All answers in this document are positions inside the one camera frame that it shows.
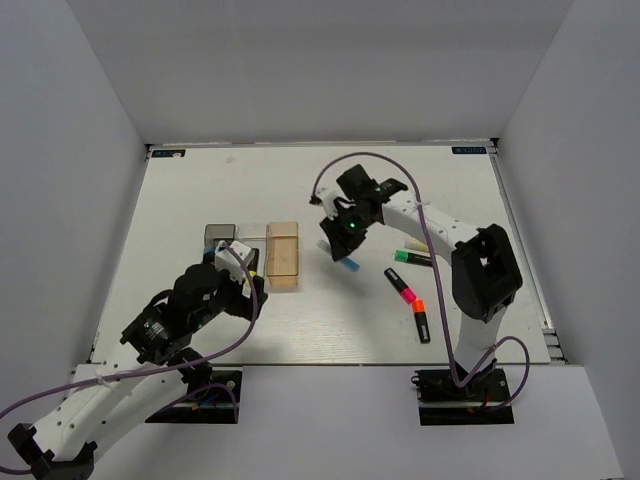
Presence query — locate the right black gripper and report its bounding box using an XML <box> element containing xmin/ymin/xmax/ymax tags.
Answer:
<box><xmin>319</xmin><ymin>207</ymin><xmax>375</xmax><ymax>262</ymax></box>

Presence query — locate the light blue marker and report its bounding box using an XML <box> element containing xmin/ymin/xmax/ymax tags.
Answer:
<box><xmin>317</xmin><ymin>240</ymin><xmax>360</xmax><ymax>272</ymax></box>

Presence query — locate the blue stationery block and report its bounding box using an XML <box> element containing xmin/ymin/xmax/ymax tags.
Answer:
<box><xmin>202</xmin><ymin>242</ymin><xmax>224</xmax><ymax>264</ymax></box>

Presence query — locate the pink highlighter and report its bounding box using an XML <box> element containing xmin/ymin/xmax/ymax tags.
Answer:
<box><xmin>384</xmin><ymin>268</ymin><xmax>417</xmax><ymax>304</ymax></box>

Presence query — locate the cream highlighter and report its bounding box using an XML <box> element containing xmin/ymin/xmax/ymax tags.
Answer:
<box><xmin>404</xmin><ymin>238</ymin><xmax>429</xmax><ymax>252</ymax></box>

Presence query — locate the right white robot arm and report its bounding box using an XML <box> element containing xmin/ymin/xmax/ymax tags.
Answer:
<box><xmin>310</xmin><ymin>165</ymin><xmax>523</xmax><ymax>399</ymax></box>

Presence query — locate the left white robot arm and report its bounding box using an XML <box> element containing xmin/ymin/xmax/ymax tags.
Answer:
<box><xmin>8</xmin><ymin>263</ymin><xmax>268</xmax><ymax>479</ymax></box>

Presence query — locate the tan plastic container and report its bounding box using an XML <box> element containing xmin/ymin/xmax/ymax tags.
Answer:
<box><xmin>265</xmin><ymin>222</ymin><xmax>300</xmax><ymax>291</ymax></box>

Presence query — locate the dark grey plastic container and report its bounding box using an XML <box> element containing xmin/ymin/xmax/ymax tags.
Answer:
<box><xmin>204</xmin><ymin>223</ymin><xmax>236</xmax><ymax>251</ymax></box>

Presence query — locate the green highlighter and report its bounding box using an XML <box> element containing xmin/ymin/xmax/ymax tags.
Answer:
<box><xmin>394</xmin><ymin>250</ymin><xmax>432</xmax><ymax>267</ymax></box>

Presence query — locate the clear plastic container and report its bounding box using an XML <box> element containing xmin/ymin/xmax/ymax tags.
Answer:
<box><xmin>236</xmin><ymin>223</ymin><xmax>267</xmax><ymax>278</ymax></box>

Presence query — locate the orange highlighter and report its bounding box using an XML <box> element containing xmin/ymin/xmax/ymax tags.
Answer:
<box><xmin>411</xmin><ymin>298</ymin><xmax>431</xmax><ymax>344</ymax></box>

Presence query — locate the left blue corner label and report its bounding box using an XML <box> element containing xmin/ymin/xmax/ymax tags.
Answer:
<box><xmin>151</xmin><ymin>149</ymin><xmax>186</xmax><ymax>158</ymax></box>

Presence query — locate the blue corner label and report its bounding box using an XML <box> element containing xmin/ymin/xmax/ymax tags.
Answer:
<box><xmin>451</xmin><ymin>146</ymin><xmax>487</xmax><ymax>155</ymax></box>
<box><xmin>151</xmin><ymin>149</ymin><xmax>186</xmax><ymax>158</ymax></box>

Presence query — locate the right blue corner label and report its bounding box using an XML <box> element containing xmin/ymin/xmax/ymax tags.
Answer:
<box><xmin>451</xmin><ymin>146</ymin><xmax>487</xmax><ymax>155</ymax></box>

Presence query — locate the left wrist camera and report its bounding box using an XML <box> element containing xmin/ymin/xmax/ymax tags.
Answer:
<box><xmin>213</xmin><ymin>240</ymin><xmax>255</xmax><ymax>283</ymax></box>

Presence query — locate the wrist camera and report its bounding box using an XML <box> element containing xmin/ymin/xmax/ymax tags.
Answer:
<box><xmin>213</xmin><ymin>240</ymin><xmax>255</xmax><ymax>283</ymax></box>
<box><xmin>310</xmin><ymin>187</ymin><xmax>352</xmax><ymax>218</ymax></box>

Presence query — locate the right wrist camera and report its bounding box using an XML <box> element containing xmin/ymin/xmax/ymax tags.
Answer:
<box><xmin>310</xmin><ymin>187</ymin><xmax>352</xmax><ymax>218</ymax></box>

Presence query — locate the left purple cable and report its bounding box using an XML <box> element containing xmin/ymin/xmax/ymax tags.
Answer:
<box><xmin>0</xmin><ymin>240</ymin><xmax>261</xmax><ymax>474</ymax></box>

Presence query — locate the purple cable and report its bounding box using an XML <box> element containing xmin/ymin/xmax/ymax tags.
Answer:
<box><xmin>309</xmin><ymin>152</ymin><xmax>531</xmax><ymax>414</ymax></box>
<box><xmin>0</xmin><ymin>240</ymin><xmax>261</xmax><ymax>474</ymax></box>

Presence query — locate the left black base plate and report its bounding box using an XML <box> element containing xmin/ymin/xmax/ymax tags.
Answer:
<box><xmin>145</xmin><ymin>367</ymin><xmax>243</xmax><ymax>425</ymax></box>

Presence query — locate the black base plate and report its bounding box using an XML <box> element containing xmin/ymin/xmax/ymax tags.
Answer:
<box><xmin>410</xmin><ymin>369</ymin><xmax>515</xmax><ymax>426</ymax></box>
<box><xmin>145</xmin><ymin>367</ymin><xmax>243</xmax><ymax>425</ymax></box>

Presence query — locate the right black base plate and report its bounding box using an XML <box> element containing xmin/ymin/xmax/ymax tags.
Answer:
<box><xmin>410</xmin><ymin>369</ymin><xmax>515</xmax><ymax>426</ymax></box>

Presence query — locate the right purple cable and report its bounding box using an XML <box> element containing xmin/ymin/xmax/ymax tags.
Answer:
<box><xmin>309</xmin><ymin>152</ymin><xmax>531</xmax><ymax>414</ymax></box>

